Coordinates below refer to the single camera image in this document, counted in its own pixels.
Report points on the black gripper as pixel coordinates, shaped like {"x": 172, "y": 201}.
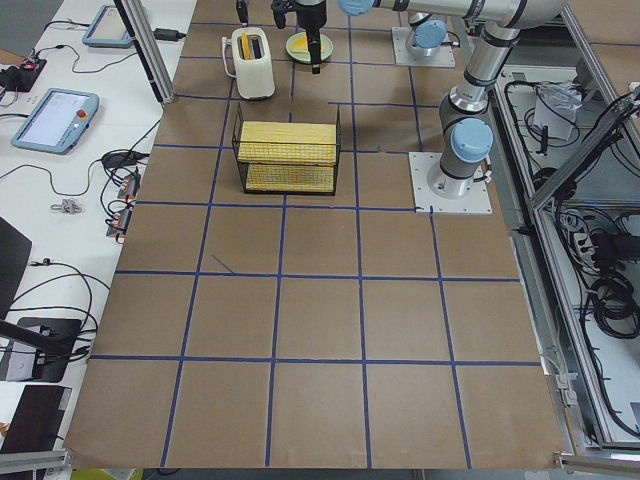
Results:
{"x": 311, "y": 15}

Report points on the white two-slot toaster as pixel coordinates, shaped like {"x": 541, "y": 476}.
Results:
{"x": 254, "y": 78}

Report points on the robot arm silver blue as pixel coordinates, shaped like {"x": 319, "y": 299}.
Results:
{"x": 426, "y": 32}
{"x": 467, "y": 138}

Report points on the yellow toast slice in toaster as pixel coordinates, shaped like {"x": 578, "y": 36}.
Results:
{"x": 246, "y": 47}

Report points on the yellow toast slice on plate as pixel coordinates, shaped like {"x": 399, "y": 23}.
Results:
{"x": 299, "y": 44}

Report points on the black power adapter brick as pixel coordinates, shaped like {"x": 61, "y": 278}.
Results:
{"x": 164, "y": 34}

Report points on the far blue teach pendant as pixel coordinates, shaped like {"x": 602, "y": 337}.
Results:
{"x": 107, "y": 30}

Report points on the blue teach pendant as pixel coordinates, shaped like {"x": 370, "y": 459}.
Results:
{"x": 107, "y": 30}
{"x": 57, "y": 122}

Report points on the small electronics board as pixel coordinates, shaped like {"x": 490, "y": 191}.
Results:
{"x": 119, "y": 211}

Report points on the near blue teach pendant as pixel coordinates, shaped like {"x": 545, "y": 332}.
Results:
{"x": 57, "y": 122}

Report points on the black monitor stand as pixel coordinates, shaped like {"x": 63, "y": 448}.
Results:
{"x": 38, "y": 349}

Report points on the aluminium frame post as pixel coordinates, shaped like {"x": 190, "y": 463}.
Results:
{"x": 134, "y": 18}

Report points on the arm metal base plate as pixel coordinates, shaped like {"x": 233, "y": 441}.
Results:
{"x": 435, "y": 192}
{"x": 407, "y": 52}

